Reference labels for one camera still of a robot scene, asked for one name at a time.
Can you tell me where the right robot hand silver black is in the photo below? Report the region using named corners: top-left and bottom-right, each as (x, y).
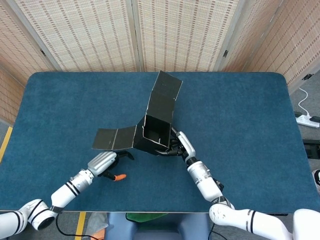
top-left (154, 126), bottom-right (197, 162)

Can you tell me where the left robot hand orange thumbtip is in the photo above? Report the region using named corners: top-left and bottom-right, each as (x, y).
top-left (87, 150), bottom-right (135, 182)

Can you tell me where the black cardboard box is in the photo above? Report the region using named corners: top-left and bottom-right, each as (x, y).
top-left (91, 70), bottom-right (183, 157)

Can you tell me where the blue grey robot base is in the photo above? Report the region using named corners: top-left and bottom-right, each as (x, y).
top-left (104, 212), bottom-right (212, 240)

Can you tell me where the black floor box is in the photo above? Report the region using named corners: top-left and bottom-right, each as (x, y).
top-left (302, 139), bottom-right (320, 159)

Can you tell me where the grey plastic bag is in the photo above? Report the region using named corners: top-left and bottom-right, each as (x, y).
top-left (84, 212), bottom-right (110, 239)

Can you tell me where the yellow floor tape strip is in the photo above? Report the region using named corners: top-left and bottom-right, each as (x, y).
top-left (0, 126), bottom-right (14, 163)
top-left (74, 211), bottom-right (87, 240)

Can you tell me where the green cloth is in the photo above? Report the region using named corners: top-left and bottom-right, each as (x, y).
top-left (125, 212), bottom-right (169, 223)

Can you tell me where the blue felt table cover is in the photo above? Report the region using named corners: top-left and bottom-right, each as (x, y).
top-left (0, 71), bottom-right (320, 215)

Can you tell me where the orange floor object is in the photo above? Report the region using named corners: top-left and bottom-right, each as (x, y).
top-left (91, 229), bottom-right (106, 240)

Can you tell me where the woven bamboo screen panel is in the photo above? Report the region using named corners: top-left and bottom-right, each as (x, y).
top-left (0, 63), bottom-right (27, 126)
top-left (131, 0), bottom-right (247, 73)
top-left (0, 0), bottom-right (61, 86)
top-left (238, 0), bottom-right (320, 87)
top-left (215, 0), bottom-right (288, 73)
top-left (6, 0), bottom-right (141, 73)

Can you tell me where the white power strip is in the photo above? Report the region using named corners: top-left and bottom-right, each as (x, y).
top-left (295, 113), bottom-right (320, 128)

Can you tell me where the white sneaker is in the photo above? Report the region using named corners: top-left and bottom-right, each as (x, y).
top-left (312, 169), bottom-right (320, 194)

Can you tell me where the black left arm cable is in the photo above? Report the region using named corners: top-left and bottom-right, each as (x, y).
top-left (54, 213), bottom-right (85, 238)

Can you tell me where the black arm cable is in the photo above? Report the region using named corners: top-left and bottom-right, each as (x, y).
top-left (207, 222), bottom-right (216, 240)
top-left (54, 213), bottom-right (85, 238)

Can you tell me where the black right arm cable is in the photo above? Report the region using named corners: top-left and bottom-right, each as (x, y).
top-left (207, 222), bottom-right (216, 240)

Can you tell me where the white power cable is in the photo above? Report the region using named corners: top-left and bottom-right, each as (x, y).
top-left (297, 87), bottom-right (312, 118)

